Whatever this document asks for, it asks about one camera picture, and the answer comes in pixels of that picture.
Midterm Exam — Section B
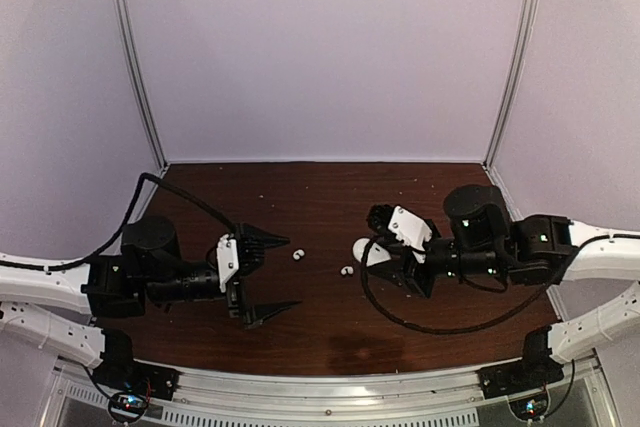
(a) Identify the white oval charging case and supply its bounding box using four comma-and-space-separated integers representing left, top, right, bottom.
352, 238, 392, 267

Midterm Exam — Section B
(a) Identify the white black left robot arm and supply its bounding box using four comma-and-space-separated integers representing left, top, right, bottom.
1, 217, 295, 391

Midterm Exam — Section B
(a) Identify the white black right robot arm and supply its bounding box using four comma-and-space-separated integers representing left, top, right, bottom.
352, 184, 639, 389

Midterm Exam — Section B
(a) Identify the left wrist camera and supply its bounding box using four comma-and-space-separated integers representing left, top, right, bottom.
216, 234, 265, 293

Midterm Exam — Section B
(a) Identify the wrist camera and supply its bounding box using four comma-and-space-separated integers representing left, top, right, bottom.
367, 204, 436, 264
216, 234, 265, 293

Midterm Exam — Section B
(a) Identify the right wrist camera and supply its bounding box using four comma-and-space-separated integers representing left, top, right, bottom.
367, 204, 436, 264

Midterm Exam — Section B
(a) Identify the black left braided cable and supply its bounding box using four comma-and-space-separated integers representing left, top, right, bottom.
74, 172, 239, 268

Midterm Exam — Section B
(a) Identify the black braided cable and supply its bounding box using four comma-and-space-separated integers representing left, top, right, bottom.
74, 172, 239, 268
359, 241, 556, 336

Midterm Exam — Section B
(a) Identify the aluminium front frame rail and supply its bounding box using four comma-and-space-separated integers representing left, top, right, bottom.
47, 339, 621, 427

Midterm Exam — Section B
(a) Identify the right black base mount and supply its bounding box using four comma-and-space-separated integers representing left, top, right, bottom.
477, 326, 564, 399

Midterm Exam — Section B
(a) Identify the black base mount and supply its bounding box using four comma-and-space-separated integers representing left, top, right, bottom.
477, 326, 564, 399
92, 329, 179, 401

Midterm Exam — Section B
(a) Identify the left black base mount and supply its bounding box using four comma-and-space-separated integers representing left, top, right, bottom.
92, 329, 179, 401

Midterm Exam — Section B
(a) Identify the black right braided cable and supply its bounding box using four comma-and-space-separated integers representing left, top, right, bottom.
359, 241, 556, 336

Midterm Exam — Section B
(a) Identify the left aluminium corner post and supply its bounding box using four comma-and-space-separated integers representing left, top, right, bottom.
113, 0, 169, 170

